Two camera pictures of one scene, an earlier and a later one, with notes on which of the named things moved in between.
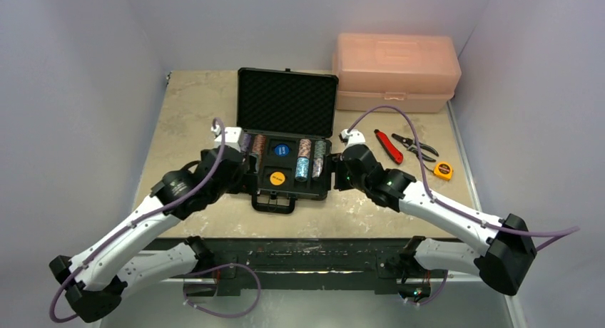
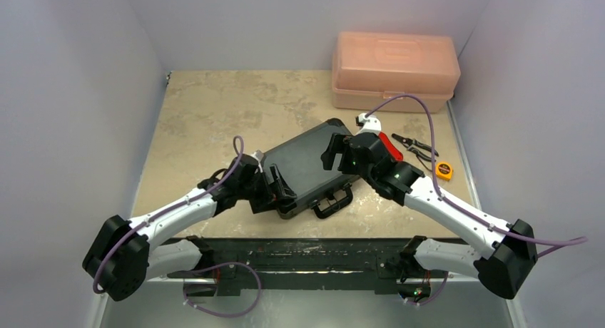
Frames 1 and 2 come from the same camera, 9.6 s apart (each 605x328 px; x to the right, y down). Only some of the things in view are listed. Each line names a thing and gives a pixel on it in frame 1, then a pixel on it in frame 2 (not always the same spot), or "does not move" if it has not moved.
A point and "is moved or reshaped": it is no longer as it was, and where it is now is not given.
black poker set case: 287,120 is moved or reshaped
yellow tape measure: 444,170 does not move
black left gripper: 246,182 to 267,202
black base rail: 387,264 does not move
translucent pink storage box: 394,72 does not move
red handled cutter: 389,147 does not move
